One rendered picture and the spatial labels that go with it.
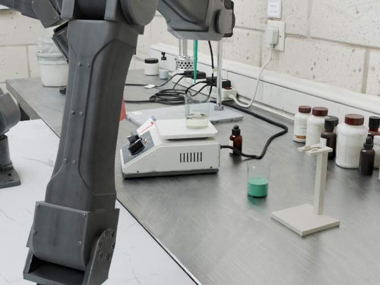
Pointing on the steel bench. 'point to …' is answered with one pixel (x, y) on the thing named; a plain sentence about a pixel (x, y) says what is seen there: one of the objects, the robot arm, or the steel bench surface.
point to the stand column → (219, 76)
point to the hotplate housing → (175, 157)
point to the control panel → (140, 151)
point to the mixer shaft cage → (188, 61)
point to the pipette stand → (296, 224)
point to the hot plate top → (177, 132)
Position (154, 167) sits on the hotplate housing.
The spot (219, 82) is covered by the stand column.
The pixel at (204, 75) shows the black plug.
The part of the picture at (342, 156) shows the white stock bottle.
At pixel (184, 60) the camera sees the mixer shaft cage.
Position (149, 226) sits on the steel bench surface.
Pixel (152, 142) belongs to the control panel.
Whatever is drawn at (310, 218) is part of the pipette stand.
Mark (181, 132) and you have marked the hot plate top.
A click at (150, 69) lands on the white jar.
